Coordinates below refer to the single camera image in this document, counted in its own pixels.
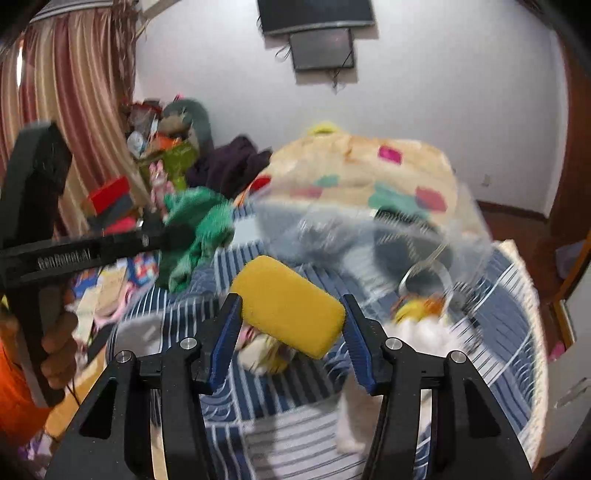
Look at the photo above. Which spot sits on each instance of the colourful printed mat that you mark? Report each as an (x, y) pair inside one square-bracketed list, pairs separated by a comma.
[(108, 290)]

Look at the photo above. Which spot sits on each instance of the person's left hand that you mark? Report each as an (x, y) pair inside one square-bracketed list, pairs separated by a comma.
[(59, 355)]

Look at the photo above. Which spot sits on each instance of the small black wall monitor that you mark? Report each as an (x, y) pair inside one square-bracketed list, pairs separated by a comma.
[(322, 48)]

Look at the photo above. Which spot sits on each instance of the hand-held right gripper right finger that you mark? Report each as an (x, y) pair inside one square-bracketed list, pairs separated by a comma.
[(361, 351)]

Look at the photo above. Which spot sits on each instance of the blue striped blanket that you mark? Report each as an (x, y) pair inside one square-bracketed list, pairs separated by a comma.
[(489, 314)]

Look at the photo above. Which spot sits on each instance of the dark purple cloth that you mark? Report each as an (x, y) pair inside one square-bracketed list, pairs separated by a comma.
[(231, 161)]

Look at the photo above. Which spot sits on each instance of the cream blanket with coloured squares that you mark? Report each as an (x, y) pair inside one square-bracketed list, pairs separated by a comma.
[(351, 159)]

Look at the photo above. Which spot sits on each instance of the pink bunny toy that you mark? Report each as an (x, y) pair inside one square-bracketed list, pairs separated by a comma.
[(161, 182)]

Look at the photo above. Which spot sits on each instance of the striped red curtain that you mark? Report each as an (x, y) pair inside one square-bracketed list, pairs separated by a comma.
[(69, 74)]

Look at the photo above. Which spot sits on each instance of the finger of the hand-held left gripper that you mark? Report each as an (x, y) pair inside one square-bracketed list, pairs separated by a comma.
[(178, 234)]

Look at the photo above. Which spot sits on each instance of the white cabinet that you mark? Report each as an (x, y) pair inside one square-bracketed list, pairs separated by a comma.
[(570, 369)]

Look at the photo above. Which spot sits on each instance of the person's left forearm orange sleeve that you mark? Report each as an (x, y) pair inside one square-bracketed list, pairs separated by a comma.
[(18, 397)]

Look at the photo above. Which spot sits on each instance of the yellow orange small toy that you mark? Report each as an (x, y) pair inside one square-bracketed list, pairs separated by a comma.
[(415, 310)]

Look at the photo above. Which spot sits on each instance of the yellow sponge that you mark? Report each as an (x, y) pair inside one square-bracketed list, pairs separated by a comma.
[(288, 305)]

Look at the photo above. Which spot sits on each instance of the green knitted cloth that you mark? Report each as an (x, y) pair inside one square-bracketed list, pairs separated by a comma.
[(203, 221)]

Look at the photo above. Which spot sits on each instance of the black wall television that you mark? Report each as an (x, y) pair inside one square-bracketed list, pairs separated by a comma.
[(316, 14)]

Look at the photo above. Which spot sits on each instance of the red box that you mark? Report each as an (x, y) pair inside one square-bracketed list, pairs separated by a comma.
[(110, 193)]

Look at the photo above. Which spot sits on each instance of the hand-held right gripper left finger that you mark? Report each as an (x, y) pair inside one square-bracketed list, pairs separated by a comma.
[(225, 351)]

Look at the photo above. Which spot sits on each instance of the clear plastic bag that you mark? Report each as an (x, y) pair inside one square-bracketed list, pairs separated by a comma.
[(351, 240)]

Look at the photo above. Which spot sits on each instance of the grey green plush toy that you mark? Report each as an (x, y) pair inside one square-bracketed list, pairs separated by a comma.
[(191, 115)]

